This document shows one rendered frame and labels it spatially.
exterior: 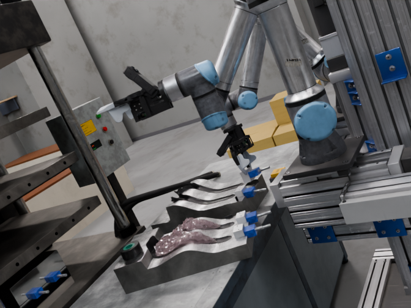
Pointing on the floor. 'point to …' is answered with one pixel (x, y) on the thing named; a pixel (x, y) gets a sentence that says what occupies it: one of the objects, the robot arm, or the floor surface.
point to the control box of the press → (115, 162)
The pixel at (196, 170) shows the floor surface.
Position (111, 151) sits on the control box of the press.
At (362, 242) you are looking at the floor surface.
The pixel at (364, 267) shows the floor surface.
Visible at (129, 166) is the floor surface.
